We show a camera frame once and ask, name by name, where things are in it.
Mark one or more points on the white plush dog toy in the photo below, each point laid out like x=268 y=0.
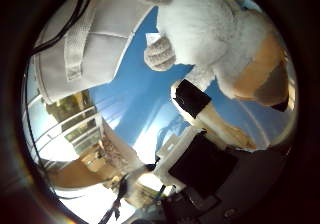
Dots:
x=200 y=24

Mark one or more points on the white fabric container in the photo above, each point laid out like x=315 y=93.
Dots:
x=100 y=50

